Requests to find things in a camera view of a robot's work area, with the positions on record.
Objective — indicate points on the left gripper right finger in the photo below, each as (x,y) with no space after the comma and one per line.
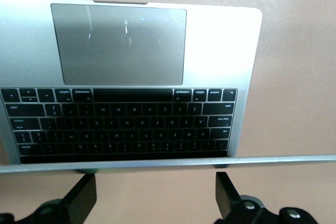
(227,197)

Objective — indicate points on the silver laptop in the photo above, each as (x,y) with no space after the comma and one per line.
(210,51)

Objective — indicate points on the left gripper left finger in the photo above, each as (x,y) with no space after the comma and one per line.
(78,197)

